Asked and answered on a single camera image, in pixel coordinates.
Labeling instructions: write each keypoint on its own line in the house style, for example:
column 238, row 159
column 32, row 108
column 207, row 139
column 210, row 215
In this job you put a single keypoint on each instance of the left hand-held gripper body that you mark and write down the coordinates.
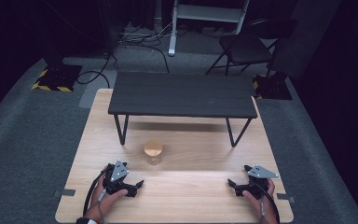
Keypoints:
column 119, row 171

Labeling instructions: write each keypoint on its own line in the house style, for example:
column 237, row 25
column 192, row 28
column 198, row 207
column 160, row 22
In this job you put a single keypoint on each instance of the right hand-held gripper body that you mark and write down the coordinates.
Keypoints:
column 258, row 179

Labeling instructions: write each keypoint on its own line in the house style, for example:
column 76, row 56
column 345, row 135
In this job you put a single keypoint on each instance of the person's right hand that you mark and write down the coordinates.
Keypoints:
column 261, row 205

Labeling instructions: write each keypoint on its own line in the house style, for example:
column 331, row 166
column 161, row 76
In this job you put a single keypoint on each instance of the person's left hand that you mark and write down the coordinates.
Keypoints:
column 107, row 200

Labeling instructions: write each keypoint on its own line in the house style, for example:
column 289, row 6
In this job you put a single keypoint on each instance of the grey tape strip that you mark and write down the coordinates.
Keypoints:
column 66, row 192
column 285, row 198

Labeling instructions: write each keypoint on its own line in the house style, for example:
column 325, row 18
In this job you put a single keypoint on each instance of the black and white wristband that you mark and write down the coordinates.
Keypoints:
column 87, row 221

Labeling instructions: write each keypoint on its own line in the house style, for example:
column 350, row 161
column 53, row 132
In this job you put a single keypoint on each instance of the black base with yellow stripes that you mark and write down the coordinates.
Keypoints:
column 272, row 87
column 59, row 77

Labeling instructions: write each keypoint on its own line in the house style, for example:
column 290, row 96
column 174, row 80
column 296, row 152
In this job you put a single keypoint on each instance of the black folding chair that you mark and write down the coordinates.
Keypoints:
column 248, row 46

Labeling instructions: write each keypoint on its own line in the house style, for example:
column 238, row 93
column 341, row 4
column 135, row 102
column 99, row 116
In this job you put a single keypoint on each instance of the grey padded panel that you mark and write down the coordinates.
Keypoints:
column 304, row 37

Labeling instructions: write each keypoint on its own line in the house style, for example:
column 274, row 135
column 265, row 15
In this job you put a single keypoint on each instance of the white metal stand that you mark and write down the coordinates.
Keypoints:
column 206, row 12

